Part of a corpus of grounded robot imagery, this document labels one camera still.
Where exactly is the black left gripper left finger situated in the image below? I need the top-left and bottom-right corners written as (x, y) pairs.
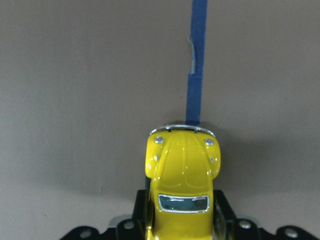
top-left (132, 177), bottom-right (151, 240)

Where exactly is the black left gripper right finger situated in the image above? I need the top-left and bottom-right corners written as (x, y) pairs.
top-left (213, 190), bottom-right (237, 240)

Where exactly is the yellow beetle toy car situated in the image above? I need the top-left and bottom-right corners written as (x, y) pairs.
top-left (145, 124), bottom-right (221, 240)

